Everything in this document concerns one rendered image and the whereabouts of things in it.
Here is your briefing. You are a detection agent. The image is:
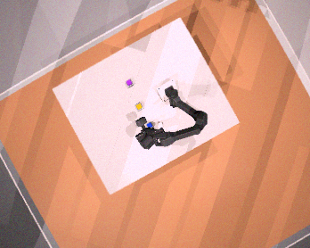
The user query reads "blue button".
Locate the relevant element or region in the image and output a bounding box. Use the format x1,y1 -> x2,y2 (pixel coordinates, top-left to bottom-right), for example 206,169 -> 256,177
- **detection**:
145,121 -> 154,128

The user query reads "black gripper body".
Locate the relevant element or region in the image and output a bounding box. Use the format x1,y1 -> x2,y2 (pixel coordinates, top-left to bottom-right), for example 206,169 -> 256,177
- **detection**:
135,117 -> 151,136

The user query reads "purple button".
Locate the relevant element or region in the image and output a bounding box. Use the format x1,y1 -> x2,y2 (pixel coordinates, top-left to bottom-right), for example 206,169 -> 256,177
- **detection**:
125,79 -> 134,87

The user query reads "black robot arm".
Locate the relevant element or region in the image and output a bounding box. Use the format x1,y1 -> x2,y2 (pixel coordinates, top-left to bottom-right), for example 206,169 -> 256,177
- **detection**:
135,86 -> 208,150

